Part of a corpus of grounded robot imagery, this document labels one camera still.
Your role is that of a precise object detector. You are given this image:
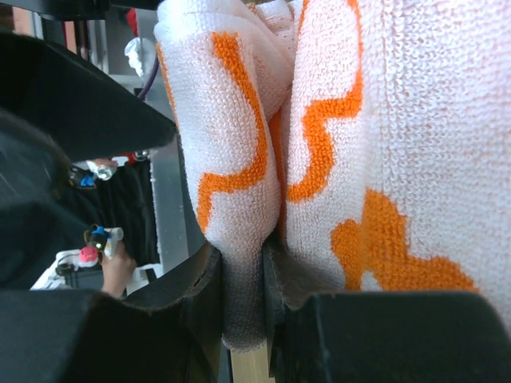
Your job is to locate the orange flower towel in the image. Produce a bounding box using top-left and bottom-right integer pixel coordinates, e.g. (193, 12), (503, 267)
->
(154, 1), (510, 351)

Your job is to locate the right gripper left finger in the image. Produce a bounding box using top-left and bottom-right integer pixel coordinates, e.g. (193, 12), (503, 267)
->
(1, 245), (223, 382)

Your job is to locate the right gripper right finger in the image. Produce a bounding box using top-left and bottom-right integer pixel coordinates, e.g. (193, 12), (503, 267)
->
(262, 239), (510, 382)

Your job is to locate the person's bare hand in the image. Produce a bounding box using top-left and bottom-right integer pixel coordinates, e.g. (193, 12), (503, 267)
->
(101, 241), (137, 298)

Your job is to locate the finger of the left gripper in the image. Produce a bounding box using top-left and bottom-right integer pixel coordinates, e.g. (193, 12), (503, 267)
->
(1, 34), (176, 161)

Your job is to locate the glue bottle with pink cap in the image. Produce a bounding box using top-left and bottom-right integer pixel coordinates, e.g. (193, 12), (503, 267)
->
(77, 224), (124, 268)

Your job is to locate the aluminium rail frame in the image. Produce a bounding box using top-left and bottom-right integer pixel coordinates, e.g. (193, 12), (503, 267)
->
(31, 8), (204, 275)

